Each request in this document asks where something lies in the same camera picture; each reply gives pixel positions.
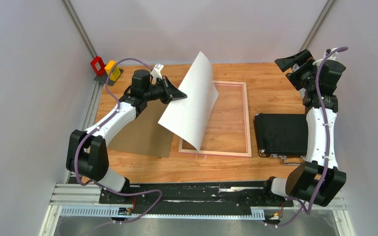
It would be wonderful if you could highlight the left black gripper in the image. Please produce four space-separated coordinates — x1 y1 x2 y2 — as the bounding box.
144 76 187 105

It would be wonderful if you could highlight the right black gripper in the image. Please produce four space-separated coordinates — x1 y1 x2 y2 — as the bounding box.
274 49 319 90

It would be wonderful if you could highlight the Great Wall photo print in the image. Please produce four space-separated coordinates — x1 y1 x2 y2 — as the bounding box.
158 52 219 151

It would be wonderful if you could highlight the grey backing board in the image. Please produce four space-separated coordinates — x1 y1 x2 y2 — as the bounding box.
108 100 173 158

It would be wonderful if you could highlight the clear acrylic sheet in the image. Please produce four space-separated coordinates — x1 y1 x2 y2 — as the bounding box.
182 85 249 153

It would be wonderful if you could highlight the wooden picture frame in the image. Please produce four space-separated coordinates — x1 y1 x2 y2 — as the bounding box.
178 81 253 159

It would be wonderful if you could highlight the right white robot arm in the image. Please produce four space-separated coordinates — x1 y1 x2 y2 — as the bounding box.
253 47 347 207

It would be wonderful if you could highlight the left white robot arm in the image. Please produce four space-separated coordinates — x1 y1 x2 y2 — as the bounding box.
65 69 187 203

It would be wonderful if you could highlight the yellow small box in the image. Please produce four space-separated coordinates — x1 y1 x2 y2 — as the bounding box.
104 60 122 82

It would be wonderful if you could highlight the black poker chip case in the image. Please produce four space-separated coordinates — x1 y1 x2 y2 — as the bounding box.
253 113 308 165

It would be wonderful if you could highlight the red small box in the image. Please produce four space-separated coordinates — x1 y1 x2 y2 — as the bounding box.
90 56 105 76

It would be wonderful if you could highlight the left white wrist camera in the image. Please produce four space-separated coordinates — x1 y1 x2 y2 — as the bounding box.
150 63 164 79

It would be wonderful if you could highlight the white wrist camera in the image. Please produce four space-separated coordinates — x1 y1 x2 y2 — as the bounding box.
313 48 339 67
150 63 164 79

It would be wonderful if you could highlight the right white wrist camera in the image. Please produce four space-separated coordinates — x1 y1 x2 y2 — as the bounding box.
313 48 339 67

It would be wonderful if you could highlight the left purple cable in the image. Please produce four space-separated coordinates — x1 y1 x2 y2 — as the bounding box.
74 58 163 225

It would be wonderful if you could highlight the purple cable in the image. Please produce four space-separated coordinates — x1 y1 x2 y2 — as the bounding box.
264 46 349 228
74 58 163 225

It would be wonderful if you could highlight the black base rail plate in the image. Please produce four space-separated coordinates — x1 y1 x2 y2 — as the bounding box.
99 181 293 216

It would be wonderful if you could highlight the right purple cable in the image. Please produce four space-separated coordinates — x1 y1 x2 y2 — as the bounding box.
264 46 349 228

